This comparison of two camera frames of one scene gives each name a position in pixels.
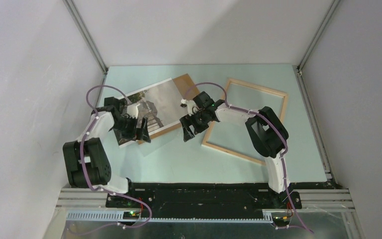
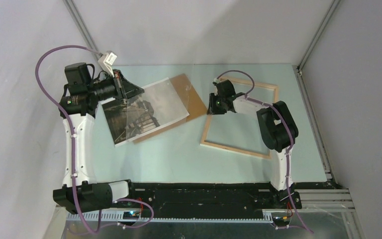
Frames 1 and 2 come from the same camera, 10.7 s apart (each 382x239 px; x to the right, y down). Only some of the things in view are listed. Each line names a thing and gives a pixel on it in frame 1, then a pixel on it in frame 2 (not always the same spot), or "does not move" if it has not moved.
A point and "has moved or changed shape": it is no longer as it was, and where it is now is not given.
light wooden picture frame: x=206 y=144 has moved or changed shape
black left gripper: x=141 y=134 to x=123 y=87
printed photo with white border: x=157 y=103 does not move
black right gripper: x=187 y=120 to x=212 y=110
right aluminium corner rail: x=318 y=34 does not move
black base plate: x=237 y=200 does not move
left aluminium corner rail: x=78 y=19 does not move
